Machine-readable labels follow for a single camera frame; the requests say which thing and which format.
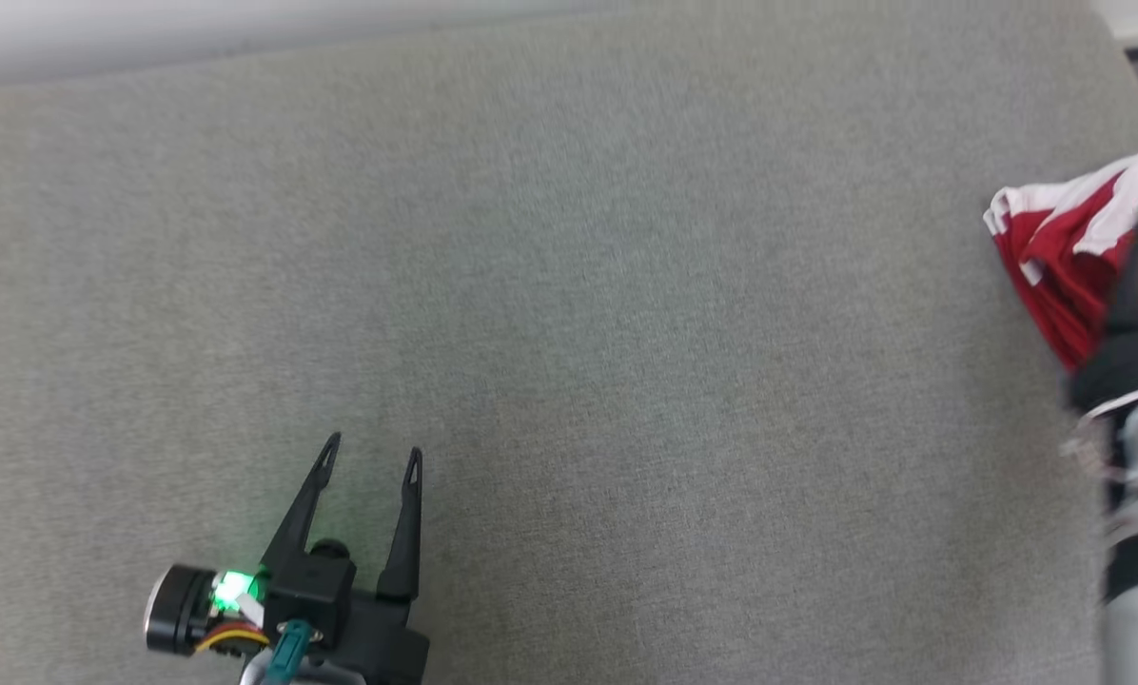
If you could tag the red shorts white trim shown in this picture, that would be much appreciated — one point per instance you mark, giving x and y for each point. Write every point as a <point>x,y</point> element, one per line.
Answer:
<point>1054,257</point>

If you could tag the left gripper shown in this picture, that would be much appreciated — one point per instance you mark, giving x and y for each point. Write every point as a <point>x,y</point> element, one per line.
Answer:
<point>383,647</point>

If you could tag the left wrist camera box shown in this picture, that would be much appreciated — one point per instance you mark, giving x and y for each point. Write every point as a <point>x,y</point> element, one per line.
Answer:
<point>312,590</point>

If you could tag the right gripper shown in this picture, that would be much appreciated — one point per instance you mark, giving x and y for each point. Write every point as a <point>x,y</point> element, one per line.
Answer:
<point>1130,366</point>

